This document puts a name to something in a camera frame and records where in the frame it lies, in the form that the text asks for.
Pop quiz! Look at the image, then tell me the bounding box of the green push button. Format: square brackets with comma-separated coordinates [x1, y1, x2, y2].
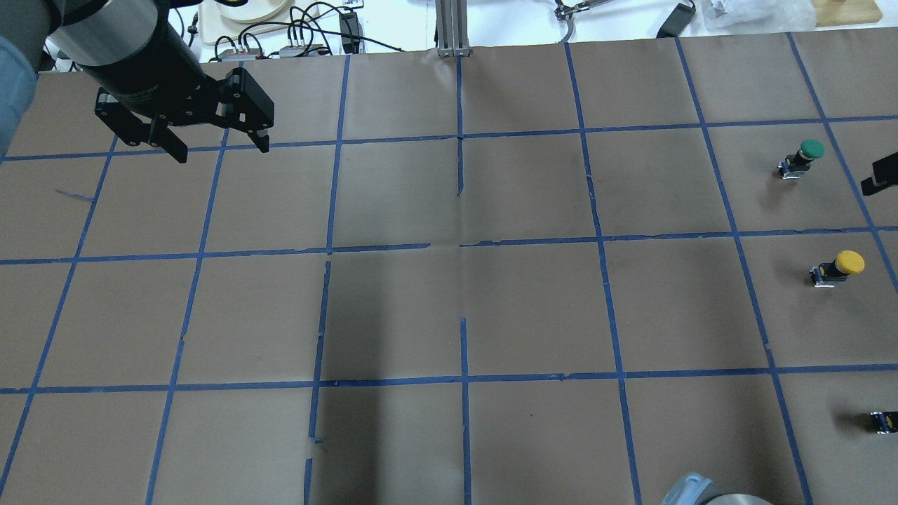
[777, 140, 826, 180]

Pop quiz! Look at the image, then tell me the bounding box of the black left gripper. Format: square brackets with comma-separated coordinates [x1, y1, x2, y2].
[81, 22, 275, 164]

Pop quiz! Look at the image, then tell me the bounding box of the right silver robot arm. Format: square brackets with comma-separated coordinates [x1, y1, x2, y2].
[662, 153, 897, 504]

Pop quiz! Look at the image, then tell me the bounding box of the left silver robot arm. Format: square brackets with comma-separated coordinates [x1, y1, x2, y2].
[1, 1, 275, 163]

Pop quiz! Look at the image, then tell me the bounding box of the wooden board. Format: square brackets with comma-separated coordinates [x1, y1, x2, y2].
[811, 0, 884, 28]

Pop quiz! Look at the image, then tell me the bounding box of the aluminium frame post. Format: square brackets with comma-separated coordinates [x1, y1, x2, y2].
[435, 0, 471, 58]

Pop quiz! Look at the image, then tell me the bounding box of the black power adapter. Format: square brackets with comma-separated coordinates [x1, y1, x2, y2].
[655, 1, 697, 39]

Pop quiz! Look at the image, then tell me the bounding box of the small black contact block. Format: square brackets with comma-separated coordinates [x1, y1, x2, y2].
[869, 410, 898, 435]

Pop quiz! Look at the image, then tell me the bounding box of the yellow push button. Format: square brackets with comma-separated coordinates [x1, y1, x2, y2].
[809, 250, 866, 288]

